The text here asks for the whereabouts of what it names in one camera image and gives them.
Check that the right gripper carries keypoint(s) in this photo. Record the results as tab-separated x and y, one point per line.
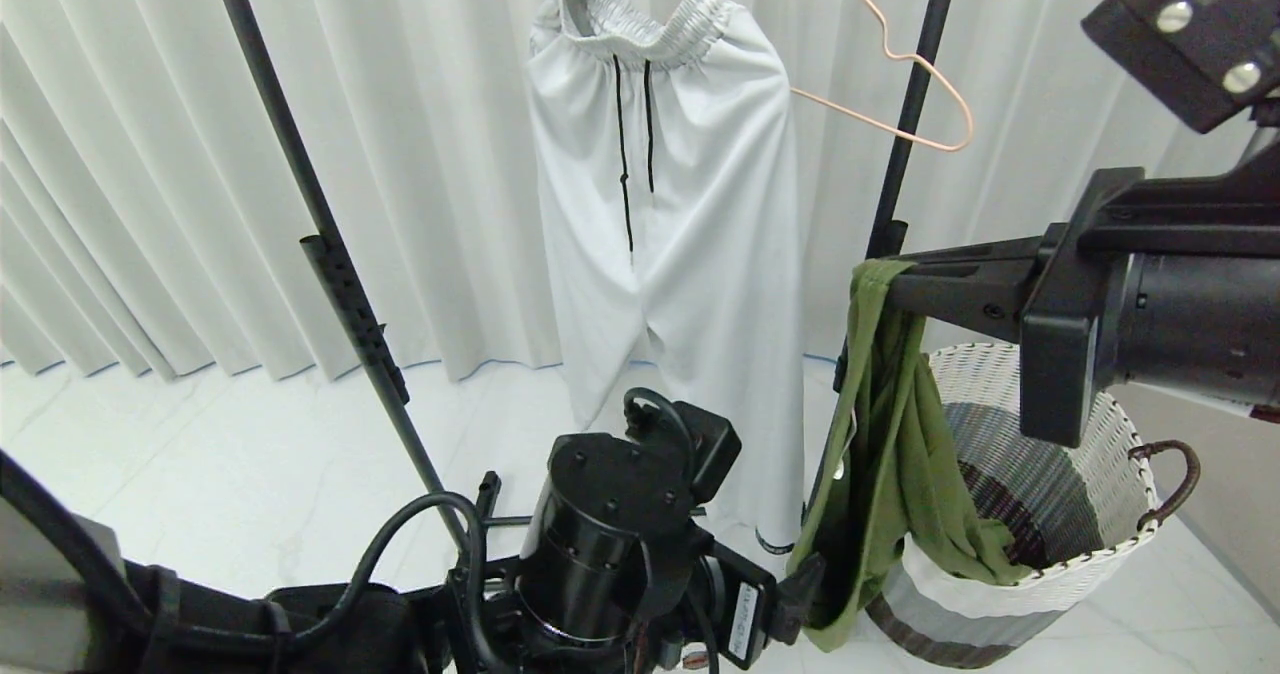
1180	324

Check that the black clothes rack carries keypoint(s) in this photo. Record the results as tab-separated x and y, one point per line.
345	284

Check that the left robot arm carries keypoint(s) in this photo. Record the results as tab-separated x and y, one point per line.
600	514

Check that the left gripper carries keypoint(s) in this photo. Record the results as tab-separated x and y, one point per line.
745	604

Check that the pink clothes hanger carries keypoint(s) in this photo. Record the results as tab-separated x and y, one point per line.
886	39

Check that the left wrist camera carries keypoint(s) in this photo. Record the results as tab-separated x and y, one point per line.
710	444

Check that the white laundry basket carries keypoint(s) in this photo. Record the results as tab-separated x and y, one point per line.
1100	494

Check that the green shirt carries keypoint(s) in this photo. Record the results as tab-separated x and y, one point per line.
900	454

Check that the pale grey shorts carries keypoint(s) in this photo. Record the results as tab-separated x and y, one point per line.
700	254

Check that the white curtain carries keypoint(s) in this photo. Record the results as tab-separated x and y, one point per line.
150	154

